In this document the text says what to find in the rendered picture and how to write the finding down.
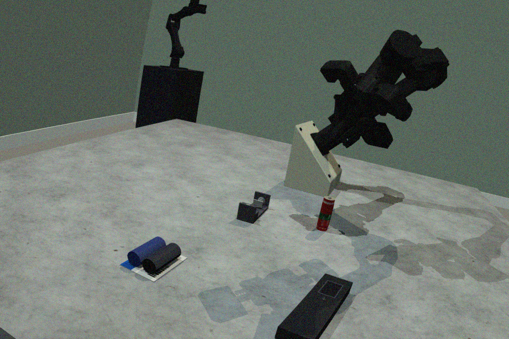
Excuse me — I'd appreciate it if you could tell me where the red battery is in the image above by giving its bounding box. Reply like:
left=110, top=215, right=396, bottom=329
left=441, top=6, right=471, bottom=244
left=316, top=196, right=335, bottom=231

